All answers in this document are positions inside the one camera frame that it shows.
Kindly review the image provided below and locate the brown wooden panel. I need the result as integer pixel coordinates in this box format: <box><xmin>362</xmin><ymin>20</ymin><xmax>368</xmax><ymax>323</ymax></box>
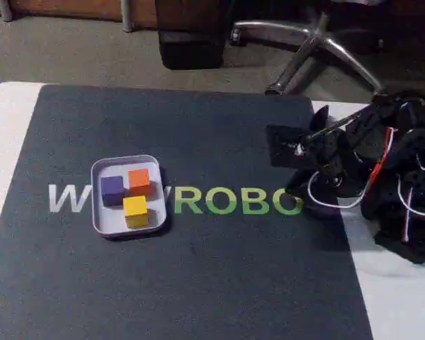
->
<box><xmin>0</xmin><ymin>0</ymin><xmax>157</xmax><ymax>21</ymax></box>

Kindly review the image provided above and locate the dark brown box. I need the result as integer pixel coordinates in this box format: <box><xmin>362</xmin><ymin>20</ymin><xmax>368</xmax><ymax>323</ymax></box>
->
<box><xmin>154</xmin><ymin>0</ymin><xmax>226</xmax><ymax>70</ymax></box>

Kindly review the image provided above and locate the dark mat with logo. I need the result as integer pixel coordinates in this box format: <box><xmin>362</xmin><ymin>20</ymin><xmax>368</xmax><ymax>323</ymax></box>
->
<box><xmin>0</xmin><ymin>84</ymin><xmax>375</xmax><ymax>340</ymax></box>

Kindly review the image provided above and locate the black camera mount frame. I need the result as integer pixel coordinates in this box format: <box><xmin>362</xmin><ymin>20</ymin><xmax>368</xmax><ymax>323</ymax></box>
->
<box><xmin>265</xmin><ymin>123</ymin><xmax>318</xmax><ymax>167</ymax></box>

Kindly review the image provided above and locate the chrome office chair base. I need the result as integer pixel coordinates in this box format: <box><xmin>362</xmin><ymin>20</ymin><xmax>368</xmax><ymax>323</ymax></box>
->
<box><xmin>229</xmin><ymin>12</ymin><xmax>382</xmax><ymax>96</ymax></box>

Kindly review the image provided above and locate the black table clamp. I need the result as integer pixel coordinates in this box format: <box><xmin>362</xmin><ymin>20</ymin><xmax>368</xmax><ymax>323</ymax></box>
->
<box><xmin>310</xmin><ymin>104</ymin><xmax>332</xmax><ymax>134</ymax></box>

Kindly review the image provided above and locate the thin white wire loop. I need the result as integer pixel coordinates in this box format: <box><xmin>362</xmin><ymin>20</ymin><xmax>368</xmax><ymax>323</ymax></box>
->
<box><xmin>307</xmin><ymin>172</ymin><xmax>365</xmax><ymax>209</ymax></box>

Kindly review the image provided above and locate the grey metal leg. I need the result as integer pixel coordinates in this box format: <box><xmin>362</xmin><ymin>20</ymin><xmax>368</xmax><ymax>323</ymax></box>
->
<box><xmin>0</xmin><ymin>0</ymin><xmax>14</xmax><ymax>22</ymax></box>
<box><xmin>121</xmin><ymin>0</ymin><xmax>135</xmax><ymax>33</ymax></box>

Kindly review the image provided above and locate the red white blue ribbon cable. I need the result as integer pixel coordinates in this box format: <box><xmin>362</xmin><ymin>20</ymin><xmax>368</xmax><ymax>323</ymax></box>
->
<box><xmin>396</xmin><ymin>130</ymin><xmax>425</xmax><ymax>242</ymax></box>

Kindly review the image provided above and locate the purple wooden block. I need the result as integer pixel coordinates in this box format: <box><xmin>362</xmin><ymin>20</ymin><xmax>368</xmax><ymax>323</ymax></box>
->
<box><xmin>99</xmin><ymin>176</ymin><xmax>125</xmax><ymax>208</ymax></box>

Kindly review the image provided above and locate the red white gripper wire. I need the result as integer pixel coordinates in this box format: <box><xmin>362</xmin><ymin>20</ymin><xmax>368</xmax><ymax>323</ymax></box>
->
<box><xmin>366</xmin><ymin>127</ymin><xmax>394</xmax><ymax>192</ymax></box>

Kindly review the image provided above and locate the yellow wooden block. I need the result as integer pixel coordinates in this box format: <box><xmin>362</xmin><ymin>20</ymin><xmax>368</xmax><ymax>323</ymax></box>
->
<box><xmin>123</xmin><ymin>195</ymin><xmax>149</xmax><ymax>230</ymax></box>

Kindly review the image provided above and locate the white rounded tray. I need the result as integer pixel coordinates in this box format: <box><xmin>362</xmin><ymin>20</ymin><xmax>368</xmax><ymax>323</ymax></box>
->
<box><xmin>91</xmin><ymin>154</ymin><xmax>168</xmax><ymax>241</ymax></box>

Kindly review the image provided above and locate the orange-red wooden block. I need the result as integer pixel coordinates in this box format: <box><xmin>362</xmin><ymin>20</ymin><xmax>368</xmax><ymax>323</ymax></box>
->
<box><xmin>127</xmin><ymin>168</ymin><xmax>152</xmax><ymax>196</ymax></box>

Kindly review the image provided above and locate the black camera cable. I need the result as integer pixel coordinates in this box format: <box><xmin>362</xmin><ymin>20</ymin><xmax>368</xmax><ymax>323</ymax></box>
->
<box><xmin>306</xmin><ymin>102</ymin><xmax>376</xmax><ymax>142</ymax></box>

